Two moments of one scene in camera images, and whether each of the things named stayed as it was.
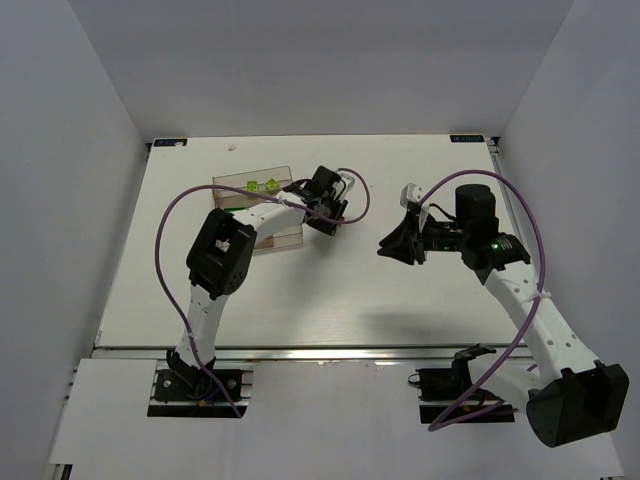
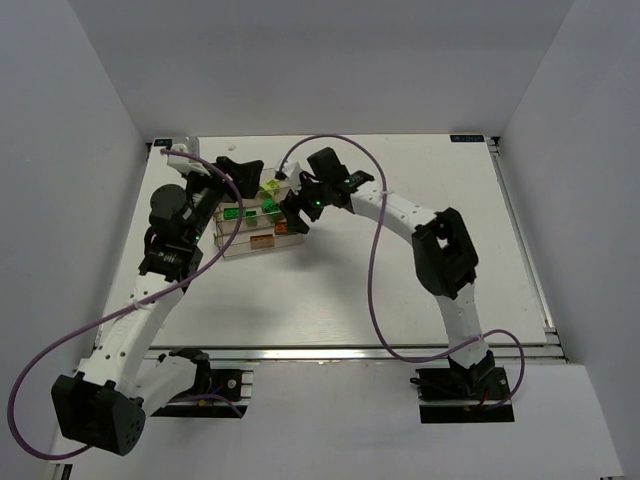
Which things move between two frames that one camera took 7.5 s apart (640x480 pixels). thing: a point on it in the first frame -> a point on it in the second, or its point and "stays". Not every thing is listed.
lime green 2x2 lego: x=272 y=184 stays
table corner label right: x=467 y=138 stays
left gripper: x=329 y=213 -> x=220 y=175
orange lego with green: x=267 y=242 stays
